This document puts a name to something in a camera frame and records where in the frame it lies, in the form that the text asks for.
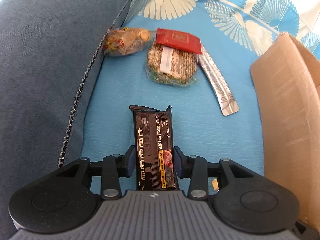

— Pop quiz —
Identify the black truffle snack bar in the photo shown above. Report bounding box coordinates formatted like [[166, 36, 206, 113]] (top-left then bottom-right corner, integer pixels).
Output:
[[129, 105, 179, 191]]

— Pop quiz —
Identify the bag of small cookies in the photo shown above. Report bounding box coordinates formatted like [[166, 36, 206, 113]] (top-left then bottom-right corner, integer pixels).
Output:
[[103, 27, 152, 57]]

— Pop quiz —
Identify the round puffed grain cake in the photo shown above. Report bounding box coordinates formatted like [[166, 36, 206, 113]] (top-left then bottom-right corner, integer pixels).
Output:
[[146, 42, 198, 87]]

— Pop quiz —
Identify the silver stick sachet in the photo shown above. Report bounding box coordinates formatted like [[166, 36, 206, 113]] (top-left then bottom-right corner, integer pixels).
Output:
[[198, 45, 240, 116]]

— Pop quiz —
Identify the yellow snack bar packet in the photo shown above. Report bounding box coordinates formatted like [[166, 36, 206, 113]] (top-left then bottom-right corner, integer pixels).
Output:
[[212, 178, 219, 192]]

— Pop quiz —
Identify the small red snack packet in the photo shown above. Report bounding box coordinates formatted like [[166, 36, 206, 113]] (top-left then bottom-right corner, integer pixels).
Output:
[[156, 28, 202, 54]]

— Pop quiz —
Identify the brown cardboard box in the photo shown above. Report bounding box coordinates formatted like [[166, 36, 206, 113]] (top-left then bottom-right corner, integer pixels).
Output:
[[250, 33, 319, 229]]

